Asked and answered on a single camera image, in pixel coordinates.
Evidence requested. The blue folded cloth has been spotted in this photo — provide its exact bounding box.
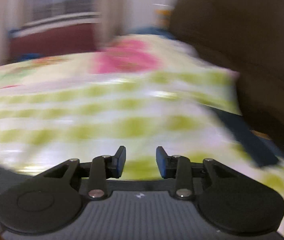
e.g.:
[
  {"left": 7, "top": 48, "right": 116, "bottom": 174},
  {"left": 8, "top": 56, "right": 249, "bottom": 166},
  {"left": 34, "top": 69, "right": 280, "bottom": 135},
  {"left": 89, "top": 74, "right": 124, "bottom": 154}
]
[{"left": 131, "top": 27, "right": 176, "bottom": 40}]

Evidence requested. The small blue cloth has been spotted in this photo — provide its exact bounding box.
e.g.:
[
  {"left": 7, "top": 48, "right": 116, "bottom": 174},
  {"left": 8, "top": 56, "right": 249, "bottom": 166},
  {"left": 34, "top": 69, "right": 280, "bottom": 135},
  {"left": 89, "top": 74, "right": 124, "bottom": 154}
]
[{"left": 19, "top": 52, "right": 43, "bottom": 60}]

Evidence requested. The pink cartoon printed quilt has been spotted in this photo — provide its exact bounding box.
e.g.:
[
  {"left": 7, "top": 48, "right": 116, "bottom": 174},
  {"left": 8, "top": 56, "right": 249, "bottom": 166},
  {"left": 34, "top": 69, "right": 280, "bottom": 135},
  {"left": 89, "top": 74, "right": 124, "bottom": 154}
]
[{"left": 0, "top": 34, "right": 200, "bottom": 93}]

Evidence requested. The dark brown headboard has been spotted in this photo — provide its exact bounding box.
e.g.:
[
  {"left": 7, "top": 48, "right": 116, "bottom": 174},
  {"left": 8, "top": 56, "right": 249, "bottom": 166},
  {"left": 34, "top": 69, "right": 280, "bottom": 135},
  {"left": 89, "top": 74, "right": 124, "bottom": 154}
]
[{"left": 169, "top": 0, "right": 284, "bottom": 162}]

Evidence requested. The maroon sofa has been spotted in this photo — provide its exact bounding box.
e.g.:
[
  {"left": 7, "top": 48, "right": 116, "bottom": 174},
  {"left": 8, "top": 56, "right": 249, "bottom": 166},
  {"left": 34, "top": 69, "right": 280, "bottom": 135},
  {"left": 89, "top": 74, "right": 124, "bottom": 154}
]
[{"left": 8, "top": 21, "right": 100, "bottom": 61}]

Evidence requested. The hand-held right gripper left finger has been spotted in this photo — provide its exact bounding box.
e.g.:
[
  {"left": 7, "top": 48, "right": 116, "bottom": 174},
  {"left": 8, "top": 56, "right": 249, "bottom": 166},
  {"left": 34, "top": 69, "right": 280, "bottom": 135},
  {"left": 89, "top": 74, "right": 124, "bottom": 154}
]
[{"left": 42, "top": 146, "right": 127, "bottom": 201}]

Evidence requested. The green checked plastic sheet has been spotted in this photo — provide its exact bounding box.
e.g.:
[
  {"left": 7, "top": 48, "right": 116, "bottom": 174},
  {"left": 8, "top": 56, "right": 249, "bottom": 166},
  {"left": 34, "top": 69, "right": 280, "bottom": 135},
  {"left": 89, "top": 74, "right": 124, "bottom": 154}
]
[{"left": 0, "top": 70, "right": 284, "bottom": 240}]

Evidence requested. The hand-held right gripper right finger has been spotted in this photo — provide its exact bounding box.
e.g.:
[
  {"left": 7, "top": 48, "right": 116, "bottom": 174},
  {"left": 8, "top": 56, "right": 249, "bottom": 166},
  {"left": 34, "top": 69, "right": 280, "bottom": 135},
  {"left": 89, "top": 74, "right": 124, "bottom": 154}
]
[{"left": 156, "top": 146, "right": 236, "bottom": 201}]

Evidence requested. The dark blue cloth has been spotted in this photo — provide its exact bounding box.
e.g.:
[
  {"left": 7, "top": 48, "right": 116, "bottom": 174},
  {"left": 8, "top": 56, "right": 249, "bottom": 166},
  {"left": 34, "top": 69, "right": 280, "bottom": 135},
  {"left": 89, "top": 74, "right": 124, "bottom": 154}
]
[{"left": 217, "top": 109, "right": 280, "bottom": 168}]

